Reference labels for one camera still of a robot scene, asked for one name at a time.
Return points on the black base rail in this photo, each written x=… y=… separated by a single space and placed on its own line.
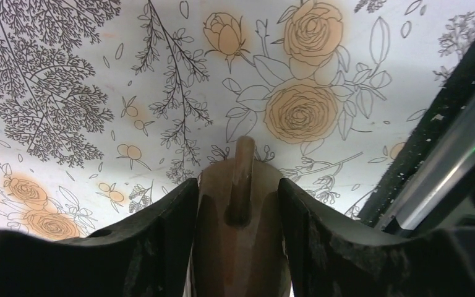
x=435 y=170

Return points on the floral tablecloth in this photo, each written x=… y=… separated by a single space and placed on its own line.
x=107 y=106

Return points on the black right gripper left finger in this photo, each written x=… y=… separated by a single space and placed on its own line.
x=145 y=254

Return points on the brown mug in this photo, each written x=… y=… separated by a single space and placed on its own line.
x=238 y=247

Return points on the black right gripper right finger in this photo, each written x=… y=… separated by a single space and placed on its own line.
x=330 y=254

